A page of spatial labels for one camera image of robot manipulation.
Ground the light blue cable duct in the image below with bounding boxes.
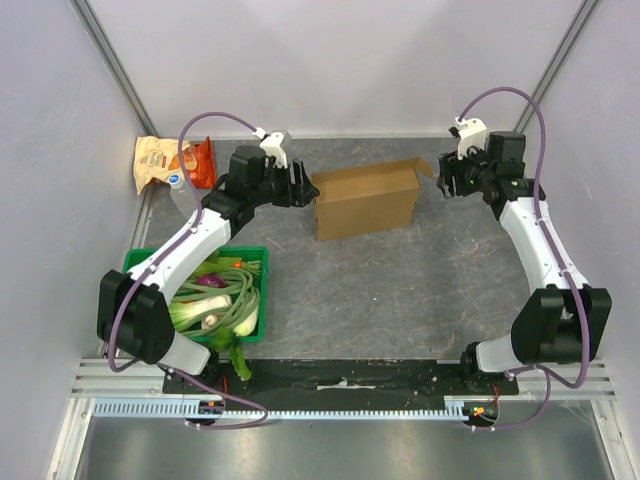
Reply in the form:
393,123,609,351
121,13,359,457
93,398,477,421

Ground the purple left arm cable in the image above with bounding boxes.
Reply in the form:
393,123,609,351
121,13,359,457
107,111,270,430

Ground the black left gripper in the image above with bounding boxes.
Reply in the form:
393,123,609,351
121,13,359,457
250,158,320,208

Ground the white green bok choy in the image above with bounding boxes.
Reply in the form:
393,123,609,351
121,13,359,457
169,294,260,337

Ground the green leafy lettuce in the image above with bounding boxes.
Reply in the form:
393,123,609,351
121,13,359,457
209,328,252,381

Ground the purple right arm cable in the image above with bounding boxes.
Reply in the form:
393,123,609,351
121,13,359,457
457,87,592,431

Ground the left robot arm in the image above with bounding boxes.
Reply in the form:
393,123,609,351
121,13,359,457
97,145,319,393

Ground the brown cardboard box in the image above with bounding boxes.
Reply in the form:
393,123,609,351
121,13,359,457
312,158,434,241

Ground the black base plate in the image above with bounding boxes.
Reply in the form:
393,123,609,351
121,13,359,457
162,357,521,412

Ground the green long beans bundle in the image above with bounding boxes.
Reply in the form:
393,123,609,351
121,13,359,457
172,259,262,334

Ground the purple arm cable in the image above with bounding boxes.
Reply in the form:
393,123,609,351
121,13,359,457
107,111,270,430
457,87,592,431

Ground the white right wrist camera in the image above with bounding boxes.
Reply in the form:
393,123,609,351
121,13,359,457
453,118,489,160

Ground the purple red onion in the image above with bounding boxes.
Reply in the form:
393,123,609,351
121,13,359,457
195,273,227,290

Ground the beige chip bag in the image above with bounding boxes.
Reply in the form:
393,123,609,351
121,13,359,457
133,136,184,195

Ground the clear plastic water bottle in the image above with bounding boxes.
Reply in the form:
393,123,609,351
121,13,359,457
168,173,197,219

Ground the green plastic crate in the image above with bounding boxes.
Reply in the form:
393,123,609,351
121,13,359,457
121,246,270,346

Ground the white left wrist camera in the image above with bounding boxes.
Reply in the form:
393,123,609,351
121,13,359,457
252,127,291,169

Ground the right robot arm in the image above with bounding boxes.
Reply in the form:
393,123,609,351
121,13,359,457
437,124,612,394

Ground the red chip bag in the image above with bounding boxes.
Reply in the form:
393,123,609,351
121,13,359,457
183,137,217,189

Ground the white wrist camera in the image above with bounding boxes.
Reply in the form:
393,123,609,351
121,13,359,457
453,118,489,160
252,127,291,169

